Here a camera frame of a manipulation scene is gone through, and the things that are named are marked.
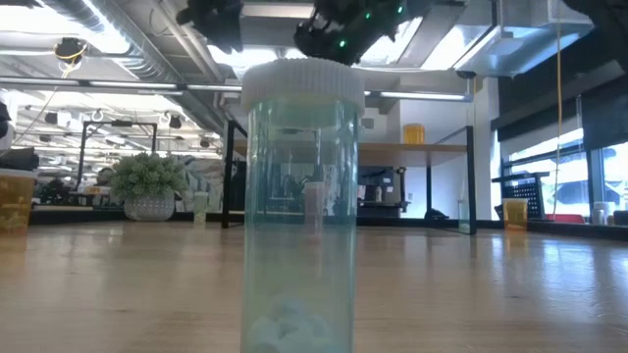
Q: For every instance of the red seat cushion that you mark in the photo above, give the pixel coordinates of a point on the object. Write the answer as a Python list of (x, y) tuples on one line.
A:
[(564, 218)]

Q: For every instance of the small black box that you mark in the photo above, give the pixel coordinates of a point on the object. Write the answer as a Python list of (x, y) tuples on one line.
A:
[(621, 218)]

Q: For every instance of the pink medicine bottle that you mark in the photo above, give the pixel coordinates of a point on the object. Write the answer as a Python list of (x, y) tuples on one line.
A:
[(314, 211)]

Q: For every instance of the translucent ceiling box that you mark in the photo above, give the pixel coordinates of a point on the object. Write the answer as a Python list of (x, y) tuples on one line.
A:
[(564, 15)]

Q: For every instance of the wooden shelf black metal legs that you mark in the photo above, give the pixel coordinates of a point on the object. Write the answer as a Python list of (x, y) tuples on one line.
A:
[(412, 154)]

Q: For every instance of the long ceiling light strip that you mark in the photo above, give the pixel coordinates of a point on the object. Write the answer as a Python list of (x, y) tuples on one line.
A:
[(132, 84), (422, 95)]

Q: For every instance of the teal medicine bottle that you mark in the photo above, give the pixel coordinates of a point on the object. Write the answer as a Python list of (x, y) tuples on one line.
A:
[(275, 245)]

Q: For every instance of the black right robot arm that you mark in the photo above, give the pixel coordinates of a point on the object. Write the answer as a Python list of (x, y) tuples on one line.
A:
[(353, 29)]

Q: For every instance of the black metal frame stand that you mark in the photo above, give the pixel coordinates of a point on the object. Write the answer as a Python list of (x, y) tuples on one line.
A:
[(118, 123)]

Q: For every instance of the dark grey monitor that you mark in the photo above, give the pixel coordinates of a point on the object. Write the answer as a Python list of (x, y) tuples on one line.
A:
[(17, 158)]

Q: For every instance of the silver ventilation duct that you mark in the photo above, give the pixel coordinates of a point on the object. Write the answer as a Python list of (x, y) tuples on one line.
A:
[(147, 54)]

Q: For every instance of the black office chair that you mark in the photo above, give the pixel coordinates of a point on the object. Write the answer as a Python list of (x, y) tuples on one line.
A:
[(54, 191)]

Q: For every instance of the green succulent in patterned pot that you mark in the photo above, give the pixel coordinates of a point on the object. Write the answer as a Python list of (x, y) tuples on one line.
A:
[(147, 176)]

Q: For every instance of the black dome object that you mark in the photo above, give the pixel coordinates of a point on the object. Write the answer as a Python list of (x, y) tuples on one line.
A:
[(434, 215)]

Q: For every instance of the black aluminium rig frame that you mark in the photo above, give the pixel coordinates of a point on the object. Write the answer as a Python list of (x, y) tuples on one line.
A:
[(98, 216)]

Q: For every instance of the small clear medicine bottle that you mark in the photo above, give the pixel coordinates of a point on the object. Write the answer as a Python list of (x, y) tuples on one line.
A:
[(201, 208), (463, 218)]

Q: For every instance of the white cylinder container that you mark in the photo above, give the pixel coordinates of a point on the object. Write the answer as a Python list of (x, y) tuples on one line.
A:
[(601, 213)]

